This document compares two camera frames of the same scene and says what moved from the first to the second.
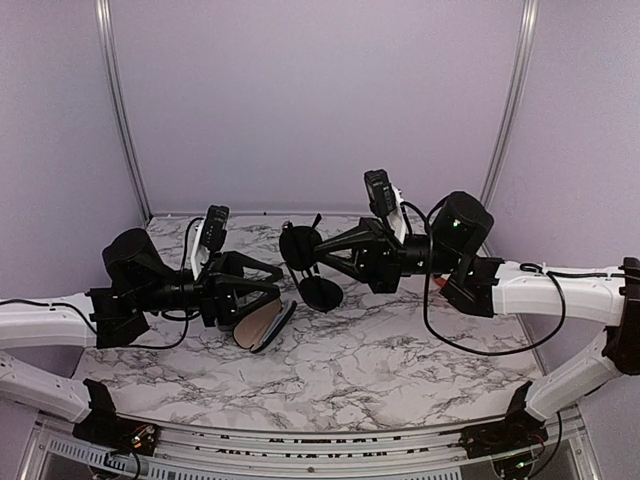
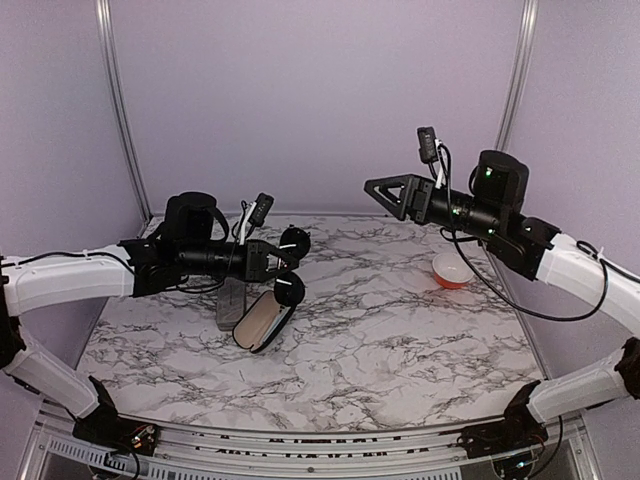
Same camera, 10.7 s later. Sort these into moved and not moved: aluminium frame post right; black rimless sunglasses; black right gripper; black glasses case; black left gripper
Moved: black left gripper; black rimless sunglasses; black right gripper
Not moved: black glasses case; aluminium frame post right
